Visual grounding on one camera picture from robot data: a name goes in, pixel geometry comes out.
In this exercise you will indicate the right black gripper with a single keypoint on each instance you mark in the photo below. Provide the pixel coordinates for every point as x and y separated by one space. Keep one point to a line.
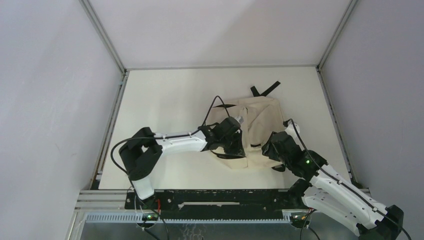
268 150

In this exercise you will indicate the black mounting rail base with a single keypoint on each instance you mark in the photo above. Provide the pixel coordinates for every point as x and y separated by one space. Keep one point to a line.
228 205

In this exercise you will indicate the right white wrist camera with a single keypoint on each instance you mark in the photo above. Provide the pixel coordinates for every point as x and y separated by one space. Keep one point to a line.
291 128

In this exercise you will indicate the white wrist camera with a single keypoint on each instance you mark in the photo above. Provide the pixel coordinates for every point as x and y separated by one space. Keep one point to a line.
239 119
291 128

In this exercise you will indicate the beige canvas student bag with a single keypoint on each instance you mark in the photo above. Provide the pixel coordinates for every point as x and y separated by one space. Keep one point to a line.
262 116

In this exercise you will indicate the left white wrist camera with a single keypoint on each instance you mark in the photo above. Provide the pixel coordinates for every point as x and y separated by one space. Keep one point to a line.
239 119

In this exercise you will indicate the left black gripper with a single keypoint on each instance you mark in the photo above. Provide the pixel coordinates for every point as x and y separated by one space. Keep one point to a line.
237 149

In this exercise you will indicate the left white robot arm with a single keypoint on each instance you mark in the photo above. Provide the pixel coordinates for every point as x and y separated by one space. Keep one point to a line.
137 156

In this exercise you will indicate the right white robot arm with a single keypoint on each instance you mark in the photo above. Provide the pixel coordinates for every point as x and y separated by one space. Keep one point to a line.
323 189

